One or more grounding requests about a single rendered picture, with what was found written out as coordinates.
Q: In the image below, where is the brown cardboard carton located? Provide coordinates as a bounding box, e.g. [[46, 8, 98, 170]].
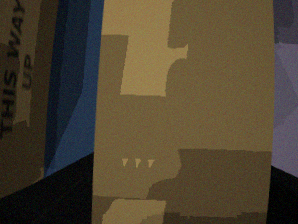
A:
[[0, 0, 59, 198], [92, 0, 275, 224]]

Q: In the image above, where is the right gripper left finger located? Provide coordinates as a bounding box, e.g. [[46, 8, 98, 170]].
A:
[[0, 152, 94, 224]]

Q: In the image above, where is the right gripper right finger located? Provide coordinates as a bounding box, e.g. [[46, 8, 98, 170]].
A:
[[266, 165, 298, 224]]

